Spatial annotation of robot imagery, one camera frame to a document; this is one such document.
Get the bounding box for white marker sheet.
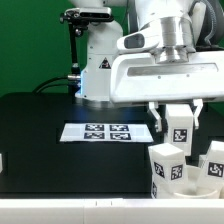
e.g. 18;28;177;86
60;123;153;143

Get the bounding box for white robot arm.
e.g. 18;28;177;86
64;0;224;113

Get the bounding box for black cables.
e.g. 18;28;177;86
31;76;73;94

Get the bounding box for black camera on stand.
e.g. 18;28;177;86
59;7;114;93

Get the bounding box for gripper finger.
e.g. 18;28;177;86
193;99;203;129
148;102;162;132

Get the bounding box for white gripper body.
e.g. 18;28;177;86
110;51;224;103

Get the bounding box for white front wall bar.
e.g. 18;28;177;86
0;199;224;224

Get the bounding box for white left wall block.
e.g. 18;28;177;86
0;153;3;173

